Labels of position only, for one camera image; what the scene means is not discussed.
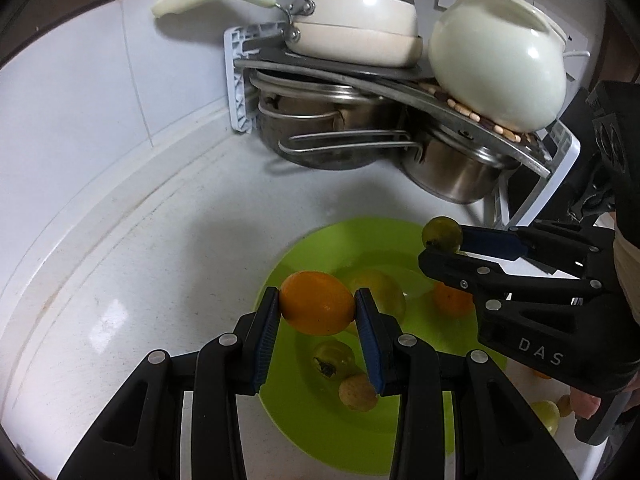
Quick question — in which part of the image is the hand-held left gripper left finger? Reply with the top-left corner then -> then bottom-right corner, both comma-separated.
57,287 -> 281,480

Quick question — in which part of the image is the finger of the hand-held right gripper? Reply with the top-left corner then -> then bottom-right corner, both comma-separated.
459,219 -> 617,282
418,246 -> 602,312

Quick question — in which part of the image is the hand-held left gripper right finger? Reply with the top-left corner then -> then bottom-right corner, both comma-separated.
354,287 -> 576,480

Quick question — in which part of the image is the green tomato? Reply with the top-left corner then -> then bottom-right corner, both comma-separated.
312,340 -> 357,380
421,216 -> 463,253

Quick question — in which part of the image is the large orange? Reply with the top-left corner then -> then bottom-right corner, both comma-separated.
278,270 -> 357,337
432,282 -> 476,317

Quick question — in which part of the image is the green apple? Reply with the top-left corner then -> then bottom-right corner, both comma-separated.
350,269 -> 407,328

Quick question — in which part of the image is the green grape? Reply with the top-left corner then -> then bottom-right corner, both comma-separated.
530,399 -> 561,436

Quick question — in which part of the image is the green plate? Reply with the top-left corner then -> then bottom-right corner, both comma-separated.
257,216 -> 508,476

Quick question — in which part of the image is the person's right forearm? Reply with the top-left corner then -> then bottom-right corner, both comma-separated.
612,217 -> 640,328

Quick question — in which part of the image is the person's right hand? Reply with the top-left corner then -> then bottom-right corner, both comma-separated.
571,391 -> 601,418

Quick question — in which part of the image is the beaded wooden trivet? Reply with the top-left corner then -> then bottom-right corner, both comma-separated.
417,80 -> 538,148

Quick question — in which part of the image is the cream ceramic pot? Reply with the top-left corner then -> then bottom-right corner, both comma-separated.
428,0 -> 571,131

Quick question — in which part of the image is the white and grey pot rack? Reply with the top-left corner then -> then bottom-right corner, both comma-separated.
223,22 -> 582,228

